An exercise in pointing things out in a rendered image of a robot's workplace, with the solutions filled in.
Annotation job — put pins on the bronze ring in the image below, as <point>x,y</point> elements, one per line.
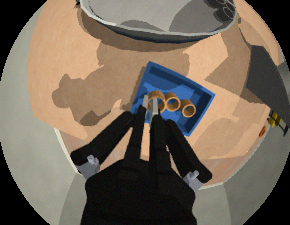
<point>190,111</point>
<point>175,105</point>
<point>157,94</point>

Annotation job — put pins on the grey metal ring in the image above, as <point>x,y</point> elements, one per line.
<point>224,14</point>
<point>216,3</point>
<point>229,6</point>

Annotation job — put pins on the blue shallow tray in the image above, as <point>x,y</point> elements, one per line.
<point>156,79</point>

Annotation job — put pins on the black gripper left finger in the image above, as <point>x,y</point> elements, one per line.
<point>88,158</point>

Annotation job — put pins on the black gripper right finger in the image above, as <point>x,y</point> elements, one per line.
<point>191,170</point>

